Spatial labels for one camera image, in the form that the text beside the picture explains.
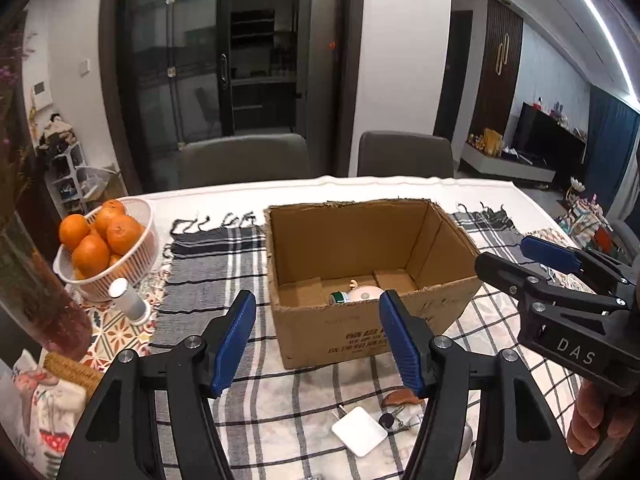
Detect white blue figurine keychain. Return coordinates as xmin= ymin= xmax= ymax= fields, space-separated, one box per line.
xmin=378 ymin=405 xmax=423 ymax=434

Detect white square charger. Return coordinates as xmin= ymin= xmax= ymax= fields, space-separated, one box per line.
xmin=331 ymin=406 xmax=387 ymax=457

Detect silver oval mouse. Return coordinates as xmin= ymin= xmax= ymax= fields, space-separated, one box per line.
xmin=458 ymin=424 xmax=474 ymax=462

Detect round silver tin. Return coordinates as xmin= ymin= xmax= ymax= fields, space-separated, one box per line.
xmin=329 ymin=292 xmax=349 ymax=304

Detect person right hand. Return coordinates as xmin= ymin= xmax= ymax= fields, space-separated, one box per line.
xmin=566 ymin=380 xmax=639 ymax=455

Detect woven wicker tissue box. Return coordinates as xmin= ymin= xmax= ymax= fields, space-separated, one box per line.
xmin=42 ymin=352 xmax=103 ymax=400

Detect patterned colourful placemat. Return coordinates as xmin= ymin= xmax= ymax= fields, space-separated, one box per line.
xmin=72 ymin=263 xmax=170 ymax=372

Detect black tv cabinet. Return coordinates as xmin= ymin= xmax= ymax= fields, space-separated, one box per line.
xmin=511 ymin=103 xmax=586 ymax=174

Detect grey chair right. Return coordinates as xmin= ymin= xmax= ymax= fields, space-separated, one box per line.
xmin=357 ymin=131 xmax=454 ymax=179

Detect grey chair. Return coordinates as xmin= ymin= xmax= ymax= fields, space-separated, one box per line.
xmin=357 ymin=131 xmax=454 ymax=179
xmin=177 ymin=133 xmax=314 ymax=188

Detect plaid grey white tablecloth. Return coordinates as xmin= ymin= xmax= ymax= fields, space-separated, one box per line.
xmin=150 ymin=205 xmax=580 ymax=479

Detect white fruit basket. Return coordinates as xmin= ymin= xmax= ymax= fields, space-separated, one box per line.
xmin=53 ymin=197 xmax=160 ymax=302

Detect brown cardboard box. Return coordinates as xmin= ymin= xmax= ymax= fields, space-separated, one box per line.
xmin=265 ymin=200 xmax=480 ymax=370

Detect glass vase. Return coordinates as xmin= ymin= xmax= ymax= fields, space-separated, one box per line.
xmin=1 ymin=212 xmax=92 ymax=361

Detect orange fruit front left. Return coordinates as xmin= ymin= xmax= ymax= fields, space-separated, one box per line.
xmin=72 ymin=234 xmax=111 ymax=278

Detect orange fruit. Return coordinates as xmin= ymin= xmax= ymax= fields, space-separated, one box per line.
xmin=58 ymin=214 xmax=90 ymax=252
xmin=72 ymin=234 xmax=111 ymax=278
xmin=106 ymin=214 xmax=143 ymax=256

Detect orange fruit right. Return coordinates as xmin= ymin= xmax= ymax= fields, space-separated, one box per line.
xmin=106 ymin=214 xmax=143 ymax=256

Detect orange fruit middle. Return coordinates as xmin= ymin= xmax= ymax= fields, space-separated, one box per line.
xmin=58 ymin=214 xmax=90 ymax=252

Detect white shoe rack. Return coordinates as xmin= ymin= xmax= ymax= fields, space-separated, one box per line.
xmin=37 ymin=113 xmax=88 ymax=217

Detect grey chair left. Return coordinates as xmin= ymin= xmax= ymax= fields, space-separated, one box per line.
xmin=177 ymin=133 xmax=314 ymax=188

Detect dried purple flowers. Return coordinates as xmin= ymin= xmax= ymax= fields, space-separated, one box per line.
xmin=1 ymin=25 xmax=34 ymax=231

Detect glass sliding door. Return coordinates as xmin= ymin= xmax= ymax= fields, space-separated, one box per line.
xmin=118 ymin=0 xmax=234 ymax=192

